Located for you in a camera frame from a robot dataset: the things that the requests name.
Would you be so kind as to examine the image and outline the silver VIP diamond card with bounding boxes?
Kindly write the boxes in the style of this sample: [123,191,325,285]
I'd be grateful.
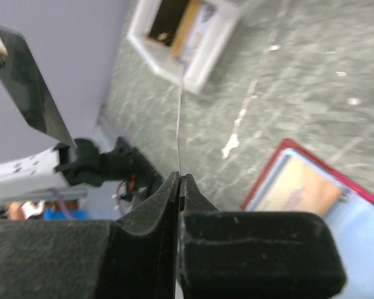
[176,62,187,177]

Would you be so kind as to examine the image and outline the white VIP portrait card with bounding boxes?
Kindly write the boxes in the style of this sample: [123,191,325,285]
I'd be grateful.
[180,2,216,64]

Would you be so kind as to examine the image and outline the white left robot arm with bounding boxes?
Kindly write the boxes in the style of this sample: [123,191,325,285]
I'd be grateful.
[0,26,163,200]

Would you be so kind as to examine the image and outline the yellow card in tray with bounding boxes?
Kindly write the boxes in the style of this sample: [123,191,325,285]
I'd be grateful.
[170,0,202,58]

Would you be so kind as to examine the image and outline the red card holder wallet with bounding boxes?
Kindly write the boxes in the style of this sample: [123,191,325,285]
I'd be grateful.
[241,138,374,298]

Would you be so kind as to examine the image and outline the black gold VIP card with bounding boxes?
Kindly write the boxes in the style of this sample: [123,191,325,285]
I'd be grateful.
[0,26,77,148]

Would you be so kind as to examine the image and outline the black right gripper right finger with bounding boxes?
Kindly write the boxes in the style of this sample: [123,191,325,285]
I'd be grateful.
[178,174,346,298]

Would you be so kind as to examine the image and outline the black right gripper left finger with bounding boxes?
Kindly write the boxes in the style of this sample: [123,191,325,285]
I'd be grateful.
[0,172,180,298]

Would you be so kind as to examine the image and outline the gold striped credit card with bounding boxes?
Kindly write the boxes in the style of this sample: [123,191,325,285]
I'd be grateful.
[256,157,342,216]

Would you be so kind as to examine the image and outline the white card tray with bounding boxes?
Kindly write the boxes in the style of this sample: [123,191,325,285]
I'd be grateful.
[127,1,242,94]

